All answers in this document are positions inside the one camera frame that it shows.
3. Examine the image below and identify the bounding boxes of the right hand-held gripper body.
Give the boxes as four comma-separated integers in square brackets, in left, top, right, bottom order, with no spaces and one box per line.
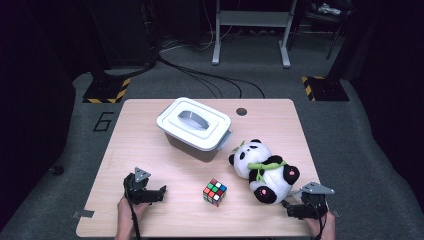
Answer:
[299,181,335,220]

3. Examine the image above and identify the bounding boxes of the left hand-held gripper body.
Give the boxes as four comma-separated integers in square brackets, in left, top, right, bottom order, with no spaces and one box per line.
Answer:
[123,167,153,205]

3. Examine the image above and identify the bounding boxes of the panda plush toy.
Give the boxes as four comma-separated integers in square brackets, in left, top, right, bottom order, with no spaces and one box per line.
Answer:
[228,138,301,205]

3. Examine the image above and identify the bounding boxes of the colourful puzzle cube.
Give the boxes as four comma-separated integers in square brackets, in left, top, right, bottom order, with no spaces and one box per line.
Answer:
[202,178,228,208]

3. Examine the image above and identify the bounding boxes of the grey plastic storage box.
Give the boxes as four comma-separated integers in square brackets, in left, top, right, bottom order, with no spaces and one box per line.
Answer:
[163,130,233,164]

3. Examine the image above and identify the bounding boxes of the white lid with grey handle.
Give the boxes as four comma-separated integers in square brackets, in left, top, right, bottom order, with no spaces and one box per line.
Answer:
[156,97,232,152]

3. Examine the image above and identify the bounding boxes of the person's left hand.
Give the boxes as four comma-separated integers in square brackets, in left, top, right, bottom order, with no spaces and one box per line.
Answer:
[116,195,150,231]

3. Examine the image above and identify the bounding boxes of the person's right hand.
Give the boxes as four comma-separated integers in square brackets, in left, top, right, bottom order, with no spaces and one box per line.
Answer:
[305,211,337,240]

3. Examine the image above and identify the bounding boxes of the black yellow striped base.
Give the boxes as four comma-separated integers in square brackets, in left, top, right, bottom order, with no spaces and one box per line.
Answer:
[82,77,132,104]
[301,75,350,102]

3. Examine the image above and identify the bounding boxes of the dark chair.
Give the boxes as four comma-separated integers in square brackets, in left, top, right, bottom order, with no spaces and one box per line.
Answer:
[293,0,355,61]

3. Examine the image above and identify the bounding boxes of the white cloth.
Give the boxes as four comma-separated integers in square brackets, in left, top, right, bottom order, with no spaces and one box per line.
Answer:
[316,2,343,16]

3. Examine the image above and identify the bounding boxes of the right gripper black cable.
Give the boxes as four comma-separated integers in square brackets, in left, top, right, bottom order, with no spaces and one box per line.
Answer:
[317,213,328,240]

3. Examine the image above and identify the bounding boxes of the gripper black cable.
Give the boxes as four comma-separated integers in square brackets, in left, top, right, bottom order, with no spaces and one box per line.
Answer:
[317,213,328,240]
[124,186,142,240]

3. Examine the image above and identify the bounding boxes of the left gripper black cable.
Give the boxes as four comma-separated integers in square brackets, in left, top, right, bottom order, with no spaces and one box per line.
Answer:
[124,186,142,240]

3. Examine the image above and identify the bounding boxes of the black floor cables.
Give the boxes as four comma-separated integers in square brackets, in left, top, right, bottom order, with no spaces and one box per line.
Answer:
[156,54,266,100]

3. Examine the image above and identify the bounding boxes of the white metal stand frame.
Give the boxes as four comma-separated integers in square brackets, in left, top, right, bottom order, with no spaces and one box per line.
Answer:
[211,0,298,69]

